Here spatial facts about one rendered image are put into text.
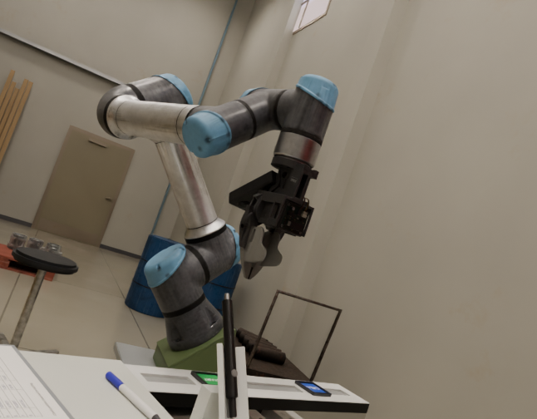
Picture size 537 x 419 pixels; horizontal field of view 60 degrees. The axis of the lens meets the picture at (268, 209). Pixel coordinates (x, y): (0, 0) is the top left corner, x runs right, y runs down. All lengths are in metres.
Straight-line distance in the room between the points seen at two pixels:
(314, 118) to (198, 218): 0.52
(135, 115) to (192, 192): 0.30
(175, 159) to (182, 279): 0.30
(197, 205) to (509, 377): 2.28
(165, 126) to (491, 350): 2.60
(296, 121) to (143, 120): 0.32
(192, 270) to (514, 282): 2.31
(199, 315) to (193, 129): 0.56
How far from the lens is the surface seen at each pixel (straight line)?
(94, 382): 0.69
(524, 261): 3.14
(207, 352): 1.19
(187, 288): 1.17
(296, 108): 0.80
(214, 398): 0.52
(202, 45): 10.96
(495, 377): 3.11
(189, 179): 1.18
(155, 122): 0.91
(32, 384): 0.64
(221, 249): 1.22
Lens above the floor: 1.21
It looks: 4 degrees up
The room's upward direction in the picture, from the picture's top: 19 degrees clockwise
